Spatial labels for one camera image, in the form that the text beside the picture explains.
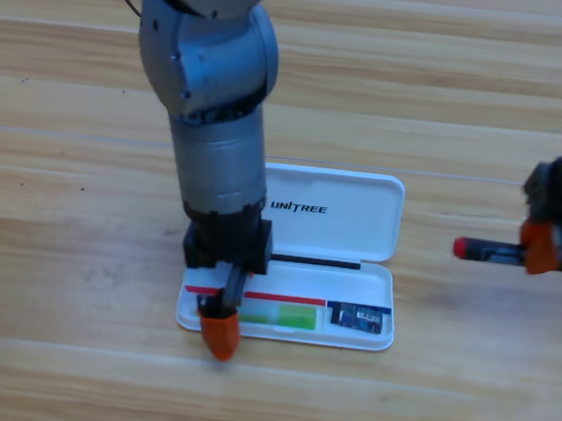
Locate dark blue eraser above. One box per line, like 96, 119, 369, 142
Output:
329, 300, 386, 336

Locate green and white highlighter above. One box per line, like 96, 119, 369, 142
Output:
236, 299, 319, 333

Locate white Unitree pencil case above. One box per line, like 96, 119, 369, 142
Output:
173, 153, 412, 354

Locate red and black marker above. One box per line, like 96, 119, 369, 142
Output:
450, 235, 562, 275

